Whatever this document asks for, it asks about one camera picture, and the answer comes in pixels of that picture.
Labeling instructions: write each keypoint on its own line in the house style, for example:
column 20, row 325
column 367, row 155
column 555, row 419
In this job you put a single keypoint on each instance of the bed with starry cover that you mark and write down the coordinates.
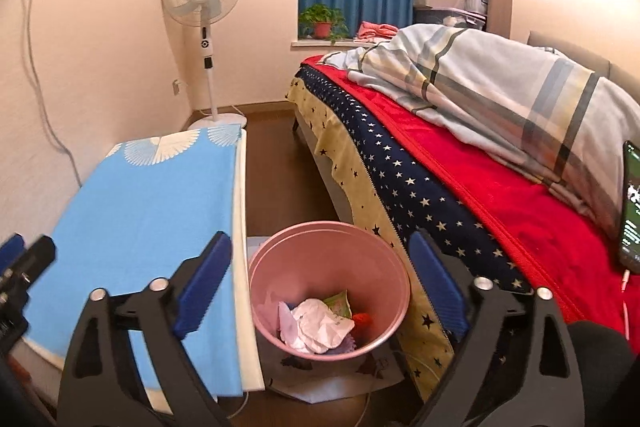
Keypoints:
column 500, row 197

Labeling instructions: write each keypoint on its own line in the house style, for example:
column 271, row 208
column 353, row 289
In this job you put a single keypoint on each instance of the pink plastic bin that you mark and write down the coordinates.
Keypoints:
column 325, row 257

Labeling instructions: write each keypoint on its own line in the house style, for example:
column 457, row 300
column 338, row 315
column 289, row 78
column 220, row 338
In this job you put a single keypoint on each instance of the clear storage box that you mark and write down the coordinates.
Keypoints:
column 476, row 2

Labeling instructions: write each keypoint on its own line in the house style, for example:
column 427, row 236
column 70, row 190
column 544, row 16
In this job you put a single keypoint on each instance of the red plastic bag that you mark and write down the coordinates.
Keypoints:
column 362, row 321

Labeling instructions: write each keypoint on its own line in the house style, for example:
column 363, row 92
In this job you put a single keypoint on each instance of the black smartphone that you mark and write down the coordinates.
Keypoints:
column 631, row 207

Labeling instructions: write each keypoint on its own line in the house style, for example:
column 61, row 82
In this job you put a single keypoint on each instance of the yellow star bedsheet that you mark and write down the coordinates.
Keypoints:
column 360, row 187

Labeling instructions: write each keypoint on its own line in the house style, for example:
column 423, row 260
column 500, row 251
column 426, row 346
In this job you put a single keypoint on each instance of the green panda packet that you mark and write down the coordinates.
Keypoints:
column 340, row 304

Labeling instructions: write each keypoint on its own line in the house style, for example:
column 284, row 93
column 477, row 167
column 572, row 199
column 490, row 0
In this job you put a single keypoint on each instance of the white windowsill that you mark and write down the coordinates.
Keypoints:
column 320, row 43

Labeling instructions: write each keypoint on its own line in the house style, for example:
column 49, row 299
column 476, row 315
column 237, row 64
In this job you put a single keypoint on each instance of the potted green plant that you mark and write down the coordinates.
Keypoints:
column 322, row 28

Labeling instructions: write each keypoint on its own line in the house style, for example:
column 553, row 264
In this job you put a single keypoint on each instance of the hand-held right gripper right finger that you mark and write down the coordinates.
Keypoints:
column 440, row 287

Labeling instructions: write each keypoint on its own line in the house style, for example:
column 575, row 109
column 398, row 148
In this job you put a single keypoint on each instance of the printed paper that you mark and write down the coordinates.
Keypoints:
column 320, row 319

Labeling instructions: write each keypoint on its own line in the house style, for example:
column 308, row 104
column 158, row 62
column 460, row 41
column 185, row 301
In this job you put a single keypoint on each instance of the white table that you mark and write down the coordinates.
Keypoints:
column 247, row 307

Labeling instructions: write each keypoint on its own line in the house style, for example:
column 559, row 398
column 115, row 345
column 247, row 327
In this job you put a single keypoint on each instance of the grey headboard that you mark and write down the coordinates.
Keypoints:
column 575, row 52

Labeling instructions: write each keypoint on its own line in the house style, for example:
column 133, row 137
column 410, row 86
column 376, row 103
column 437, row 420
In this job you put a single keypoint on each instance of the plaid quilt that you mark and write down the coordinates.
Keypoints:
column 500, row 87

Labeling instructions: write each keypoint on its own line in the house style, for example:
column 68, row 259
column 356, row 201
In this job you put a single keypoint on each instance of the wall outlet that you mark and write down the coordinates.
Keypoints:
column 176, row 88

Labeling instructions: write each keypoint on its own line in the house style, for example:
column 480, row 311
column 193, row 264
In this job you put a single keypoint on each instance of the pink folded cloth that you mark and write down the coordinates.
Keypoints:
column 375, row 31

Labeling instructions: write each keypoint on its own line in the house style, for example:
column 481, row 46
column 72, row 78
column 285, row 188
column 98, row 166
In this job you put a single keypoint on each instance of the person's dark trouser leg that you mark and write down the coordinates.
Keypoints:
column 605, row 372

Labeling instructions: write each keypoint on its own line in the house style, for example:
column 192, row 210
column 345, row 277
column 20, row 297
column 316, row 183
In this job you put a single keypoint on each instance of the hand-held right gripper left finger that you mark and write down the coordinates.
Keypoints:
column 205, row 287

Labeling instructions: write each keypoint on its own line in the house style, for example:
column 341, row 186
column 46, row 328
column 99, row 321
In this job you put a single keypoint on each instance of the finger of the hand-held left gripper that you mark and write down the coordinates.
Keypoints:
column 37, row 257
column 11, row 249

